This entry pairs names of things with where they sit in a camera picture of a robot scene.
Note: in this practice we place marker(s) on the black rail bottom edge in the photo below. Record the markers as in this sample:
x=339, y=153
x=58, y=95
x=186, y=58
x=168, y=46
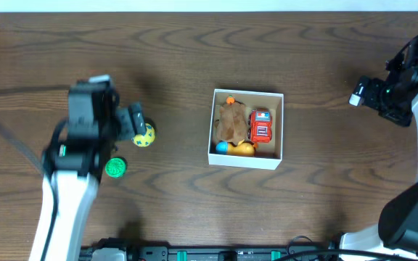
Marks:
x=124, y=249

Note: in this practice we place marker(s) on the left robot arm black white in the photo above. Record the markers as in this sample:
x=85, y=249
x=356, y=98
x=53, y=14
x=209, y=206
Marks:
x=74, y=160

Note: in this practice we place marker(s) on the brown plush capybara toy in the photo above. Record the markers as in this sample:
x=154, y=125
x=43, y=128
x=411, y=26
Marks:
x=231, y=126

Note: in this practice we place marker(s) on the green round toy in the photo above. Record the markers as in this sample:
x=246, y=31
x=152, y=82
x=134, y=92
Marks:
x=116, y=167

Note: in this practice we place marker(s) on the white cardboard box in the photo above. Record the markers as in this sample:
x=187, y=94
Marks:
x=267, y=156

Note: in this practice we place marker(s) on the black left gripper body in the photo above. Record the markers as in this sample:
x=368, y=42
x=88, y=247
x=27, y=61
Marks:
x=126, y=121

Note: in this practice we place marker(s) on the orange rubber duck toy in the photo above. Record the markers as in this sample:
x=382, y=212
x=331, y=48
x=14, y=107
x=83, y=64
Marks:
x=244, y=149

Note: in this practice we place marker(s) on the yellow ball blue letters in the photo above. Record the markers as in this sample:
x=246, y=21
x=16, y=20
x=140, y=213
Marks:
x=147, y=139

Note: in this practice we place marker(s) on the red toy fire truck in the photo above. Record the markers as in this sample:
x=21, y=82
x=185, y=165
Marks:
x=260, y=122

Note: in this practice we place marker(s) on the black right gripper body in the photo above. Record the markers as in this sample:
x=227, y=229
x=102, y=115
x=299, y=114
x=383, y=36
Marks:
x=389, y=101

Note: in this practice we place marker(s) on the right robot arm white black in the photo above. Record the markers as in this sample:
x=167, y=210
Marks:
x=395, y=236

